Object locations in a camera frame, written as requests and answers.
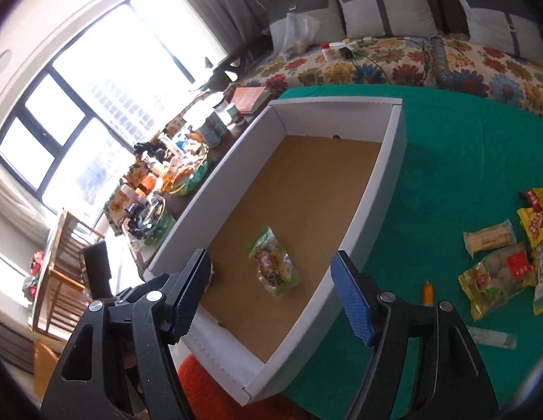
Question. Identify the clear plastic bag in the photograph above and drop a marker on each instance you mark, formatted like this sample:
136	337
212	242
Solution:
295	30

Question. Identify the orange book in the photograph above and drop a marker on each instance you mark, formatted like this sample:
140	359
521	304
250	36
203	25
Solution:
249	98

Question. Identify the wooden rack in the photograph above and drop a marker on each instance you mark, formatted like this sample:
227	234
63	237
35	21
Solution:
61	271

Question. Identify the round ceiling fixture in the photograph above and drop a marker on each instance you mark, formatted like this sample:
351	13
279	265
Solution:
2	62

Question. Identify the orange rug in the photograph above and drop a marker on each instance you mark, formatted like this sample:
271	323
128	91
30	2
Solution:
205	389

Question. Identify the small orange tube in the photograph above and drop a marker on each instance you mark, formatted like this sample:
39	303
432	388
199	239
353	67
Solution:
428	293

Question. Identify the white power strip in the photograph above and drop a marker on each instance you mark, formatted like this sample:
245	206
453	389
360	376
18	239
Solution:
348	49

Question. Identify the grey curtain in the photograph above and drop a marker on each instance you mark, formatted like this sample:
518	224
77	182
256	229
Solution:
227	4

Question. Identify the green blanket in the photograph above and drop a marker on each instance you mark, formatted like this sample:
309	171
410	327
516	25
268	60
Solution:
450	162

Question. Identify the pale yellow cake packet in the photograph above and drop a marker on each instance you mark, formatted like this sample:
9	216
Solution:
490	238

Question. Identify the meatball packet with red label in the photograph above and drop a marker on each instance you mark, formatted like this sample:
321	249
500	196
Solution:
499	280

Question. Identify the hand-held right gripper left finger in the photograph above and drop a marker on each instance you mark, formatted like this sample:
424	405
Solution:
190	297

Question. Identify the thin clear snack packet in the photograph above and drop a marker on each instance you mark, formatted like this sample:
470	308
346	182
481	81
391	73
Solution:
492	337

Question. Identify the cluster of bottles and jars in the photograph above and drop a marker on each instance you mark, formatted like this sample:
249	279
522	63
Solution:
179	166

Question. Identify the green snack packet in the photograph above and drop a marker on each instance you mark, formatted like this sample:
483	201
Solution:
271	262

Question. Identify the white bottle with red cap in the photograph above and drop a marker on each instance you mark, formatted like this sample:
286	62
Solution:
327	52

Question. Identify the rolled floral cloth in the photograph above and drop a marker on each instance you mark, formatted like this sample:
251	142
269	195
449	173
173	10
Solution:
442	63

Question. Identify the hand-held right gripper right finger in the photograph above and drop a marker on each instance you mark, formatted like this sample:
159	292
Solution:
354	302

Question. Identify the dark rectangular object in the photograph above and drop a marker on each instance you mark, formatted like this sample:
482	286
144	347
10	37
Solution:
96	267

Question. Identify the black-framed window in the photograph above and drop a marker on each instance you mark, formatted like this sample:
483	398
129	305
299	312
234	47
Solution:
100	96

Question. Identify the floral bedspread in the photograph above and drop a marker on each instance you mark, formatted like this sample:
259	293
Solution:
385	70

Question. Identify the grey board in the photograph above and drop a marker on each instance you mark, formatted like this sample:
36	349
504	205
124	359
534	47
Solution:
297	175

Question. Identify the red and yellow snack packet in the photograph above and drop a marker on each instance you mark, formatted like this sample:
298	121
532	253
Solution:
538	199

